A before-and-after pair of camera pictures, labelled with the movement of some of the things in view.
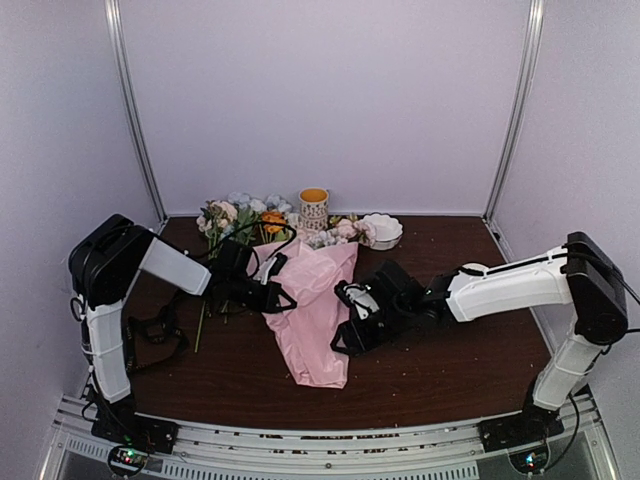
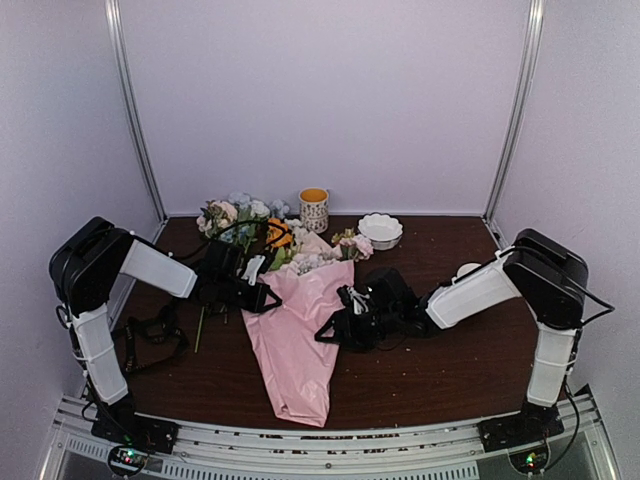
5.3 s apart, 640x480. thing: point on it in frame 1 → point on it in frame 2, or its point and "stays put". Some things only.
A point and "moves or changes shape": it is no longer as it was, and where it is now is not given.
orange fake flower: [273, 217] → [279, 234]
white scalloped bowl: [388, 230] stays put
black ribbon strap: [152, 338] stays put
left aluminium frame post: [116, 39] stays put
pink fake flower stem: [360, 230] → [353, 246]
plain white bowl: [475, 266] stays put
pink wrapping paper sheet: [306, 332] moves or changes shape
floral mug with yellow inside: [314, 209] stays put
